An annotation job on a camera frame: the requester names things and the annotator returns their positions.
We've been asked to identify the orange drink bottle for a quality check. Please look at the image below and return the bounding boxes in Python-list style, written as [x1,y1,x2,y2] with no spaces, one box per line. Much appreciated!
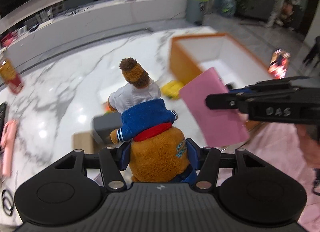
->
[0,52,24,94]

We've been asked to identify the yellow tape measure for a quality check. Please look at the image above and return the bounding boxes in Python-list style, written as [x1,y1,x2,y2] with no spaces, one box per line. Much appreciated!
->
[161,80,184,99]

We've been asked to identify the black scissors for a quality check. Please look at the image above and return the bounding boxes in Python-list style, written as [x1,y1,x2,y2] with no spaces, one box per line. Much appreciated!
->
[1,189,15,216]

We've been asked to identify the brown cardboard box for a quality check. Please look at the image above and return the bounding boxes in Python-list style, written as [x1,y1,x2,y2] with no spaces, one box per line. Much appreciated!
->
[72,132,100,154]

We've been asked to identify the dark grey cabinet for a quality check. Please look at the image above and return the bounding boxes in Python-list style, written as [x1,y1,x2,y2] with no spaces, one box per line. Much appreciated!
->
[239,0,276,22]

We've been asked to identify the brown bear plush blue jacket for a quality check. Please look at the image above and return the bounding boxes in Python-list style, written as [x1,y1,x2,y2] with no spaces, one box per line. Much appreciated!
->
[107,58,196,184]

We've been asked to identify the long white box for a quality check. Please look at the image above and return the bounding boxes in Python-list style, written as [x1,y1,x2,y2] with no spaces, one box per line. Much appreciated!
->
[98,85,120,104]

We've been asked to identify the orange crochet fruit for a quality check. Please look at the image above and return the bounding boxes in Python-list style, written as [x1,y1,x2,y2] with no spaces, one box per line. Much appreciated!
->
[103,102,117,114]

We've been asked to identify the grey trash bin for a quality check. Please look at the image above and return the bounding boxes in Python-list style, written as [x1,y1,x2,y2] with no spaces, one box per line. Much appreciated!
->
[185,0,210,26]

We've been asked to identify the person's right hand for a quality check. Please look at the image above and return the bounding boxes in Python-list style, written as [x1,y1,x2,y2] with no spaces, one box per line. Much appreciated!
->
[295,124,320,169]

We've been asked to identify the pink notebook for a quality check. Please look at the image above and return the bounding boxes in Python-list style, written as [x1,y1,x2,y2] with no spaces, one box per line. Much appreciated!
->
[180,67,249,147]

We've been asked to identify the pink selfie stick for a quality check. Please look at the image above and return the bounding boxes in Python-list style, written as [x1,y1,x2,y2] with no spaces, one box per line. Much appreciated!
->
[1,119,18,177]

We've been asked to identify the black remote control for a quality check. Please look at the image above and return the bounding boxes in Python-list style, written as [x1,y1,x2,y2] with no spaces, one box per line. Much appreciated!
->
[0,102,7,138]

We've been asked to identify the smartphone on stand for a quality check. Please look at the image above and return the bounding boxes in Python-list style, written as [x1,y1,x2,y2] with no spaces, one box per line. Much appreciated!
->
[268,49,291,79]

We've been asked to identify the dark grey box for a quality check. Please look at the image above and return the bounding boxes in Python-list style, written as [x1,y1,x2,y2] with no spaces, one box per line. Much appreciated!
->
[92,112,122,145]

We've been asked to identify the water jug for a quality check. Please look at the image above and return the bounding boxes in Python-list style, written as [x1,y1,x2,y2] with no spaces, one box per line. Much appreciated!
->
[221,0,236,17]

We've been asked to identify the large orange storage box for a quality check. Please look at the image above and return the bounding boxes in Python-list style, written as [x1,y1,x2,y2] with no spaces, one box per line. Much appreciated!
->
[169,33,273,88]

